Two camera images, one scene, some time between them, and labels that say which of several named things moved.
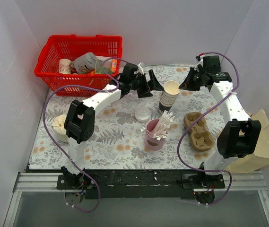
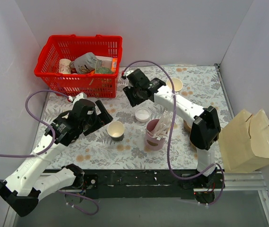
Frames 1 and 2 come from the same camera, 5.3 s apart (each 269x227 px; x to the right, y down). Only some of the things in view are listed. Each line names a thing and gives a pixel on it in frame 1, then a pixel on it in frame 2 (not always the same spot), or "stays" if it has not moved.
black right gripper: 195,77 → 129,96
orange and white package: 108,62 stays
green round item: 101,70 stays
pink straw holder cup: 151,143 stays
